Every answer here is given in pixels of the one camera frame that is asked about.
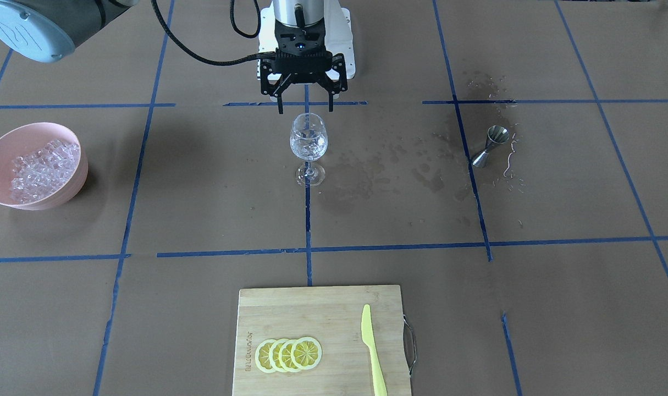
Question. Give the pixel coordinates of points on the clear ice cube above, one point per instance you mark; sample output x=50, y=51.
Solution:
x=311, y=147

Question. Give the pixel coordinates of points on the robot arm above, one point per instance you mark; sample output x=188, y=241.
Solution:
x=48, y=31

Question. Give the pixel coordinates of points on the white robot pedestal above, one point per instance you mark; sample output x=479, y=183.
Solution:
x=338, y=32

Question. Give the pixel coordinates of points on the steel cocktail jigger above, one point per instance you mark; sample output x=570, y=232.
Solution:
x=496, y=135

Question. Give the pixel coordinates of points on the pile of clear ice cubes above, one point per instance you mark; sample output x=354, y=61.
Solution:
x=42, y=172

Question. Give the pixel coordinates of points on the lemon slice nearest front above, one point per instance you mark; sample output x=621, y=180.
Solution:
x=263, y=363

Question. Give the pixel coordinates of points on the lemon slice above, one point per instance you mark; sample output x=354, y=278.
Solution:
x=273, y=355
x=306, y=353
x=263, y=363
x=286, y=362

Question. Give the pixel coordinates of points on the bamboo cutting board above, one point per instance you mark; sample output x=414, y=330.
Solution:
x=332, y=315

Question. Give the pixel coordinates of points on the clear wine glass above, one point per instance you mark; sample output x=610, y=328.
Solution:
x=308, y=126

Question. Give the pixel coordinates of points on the yellow plastic knife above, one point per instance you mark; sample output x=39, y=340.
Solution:
x=367, y=336

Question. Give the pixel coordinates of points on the pink bowl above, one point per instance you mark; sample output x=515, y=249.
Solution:
x=26, y=139

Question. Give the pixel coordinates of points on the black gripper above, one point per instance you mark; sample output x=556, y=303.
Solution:
x=268, y=73

